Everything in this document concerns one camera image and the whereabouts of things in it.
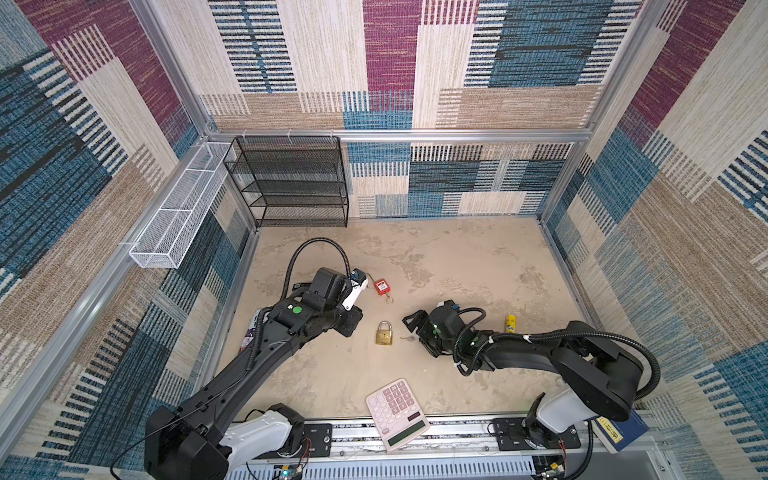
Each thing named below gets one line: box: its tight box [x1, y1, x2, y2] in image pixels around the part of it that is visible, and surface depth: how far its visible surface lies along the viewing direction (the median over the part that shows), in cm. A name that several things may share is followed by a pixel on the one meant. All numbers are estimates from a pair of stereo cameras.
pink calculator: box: [366, 378, 431, 452], surface depth 77 cm
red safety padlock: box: [374, 278, 394, 304], surface depth 101 cm
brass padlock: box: [376, 320, 393, 346], surface depth 91 cm
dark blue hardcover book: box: [583, 409, 649, 454], surface depth 74 cm
